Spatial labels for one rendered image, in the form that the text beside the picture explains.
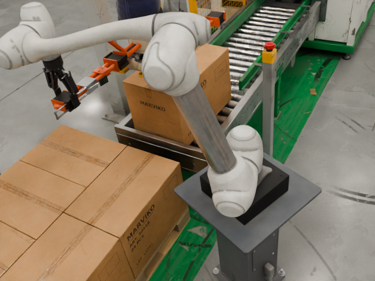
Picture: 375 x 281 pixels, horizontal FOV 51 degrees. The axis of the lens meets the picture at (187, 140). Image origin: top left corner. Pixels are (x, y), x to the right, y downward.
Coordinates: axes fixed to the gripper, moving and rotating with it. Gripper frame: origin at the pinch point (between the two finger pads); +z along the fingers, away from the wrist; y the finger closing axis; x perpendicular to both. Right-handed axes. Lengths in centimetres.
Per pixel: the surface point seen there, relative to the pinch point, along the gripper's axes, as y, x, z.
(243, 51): 3, -184, 72
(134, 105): 20, -59, 48
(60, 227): 17, 21, 73
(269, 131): -49, -110, 87
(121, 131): 32, -53, 69
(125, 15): 1, -49, -17
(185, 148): -18, -54, 67
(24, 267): 16, 48, 72
